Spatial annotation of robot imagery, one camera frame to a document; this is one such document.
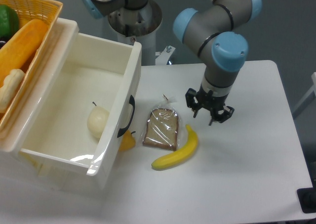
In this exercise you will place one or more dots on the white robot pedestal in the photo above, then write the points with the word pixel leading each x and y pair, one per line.
pixel 138 26

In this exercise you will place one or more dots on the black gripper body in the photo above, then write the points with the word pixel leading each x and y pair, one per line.
pixel 210 102

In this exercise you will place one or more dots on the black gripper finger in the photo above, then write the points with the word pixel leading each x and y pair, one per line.
pixel 191 101
pixel 220 116

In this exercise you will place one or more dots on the bagged bread slice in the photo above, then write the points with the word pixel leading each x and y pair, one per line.
pixel 162 125

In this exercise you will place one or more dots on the yellow bell pepper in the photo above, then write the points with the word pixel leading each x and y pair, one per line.
pixel 128 141

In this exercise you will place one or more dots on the white drawer cabinet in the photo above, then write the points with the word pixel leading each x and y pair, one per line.
pixel 37 98

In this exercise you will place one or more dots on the orange baguette bread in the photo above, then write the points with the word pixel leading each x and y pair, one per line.
pixel 21 46

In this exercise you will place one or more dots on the black device at edge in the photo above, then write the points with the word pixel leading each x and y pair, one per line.
pixel 307 199

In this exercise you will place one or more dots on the yellow banana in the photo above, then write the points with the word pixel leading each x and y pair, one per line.
pixel 179 156

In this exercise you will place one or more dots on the yellow woven basket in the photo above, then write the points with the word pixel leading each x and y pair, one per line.
pixel 46 10

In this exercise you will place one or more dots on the black top drawer handle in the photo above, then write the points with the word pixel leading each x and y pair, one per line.
pixel 131 112

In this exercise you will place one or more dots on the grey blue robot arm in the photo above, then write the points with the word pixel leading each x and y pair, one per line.
pixel 209 35

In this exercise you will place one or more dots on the green bell pepper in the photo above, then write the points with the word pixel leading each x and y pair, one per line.
pixel 9 21

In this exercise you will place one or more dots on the white metal bracket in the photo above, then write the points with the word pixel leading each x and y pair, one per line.
pixel 165 57

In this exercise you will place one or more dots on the cream toy pastry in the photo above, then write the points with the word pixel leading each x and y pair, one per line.
pixel 10 85

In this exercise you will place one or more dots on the white pear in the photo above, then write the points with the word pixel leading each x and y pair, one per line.
pixel 97 120

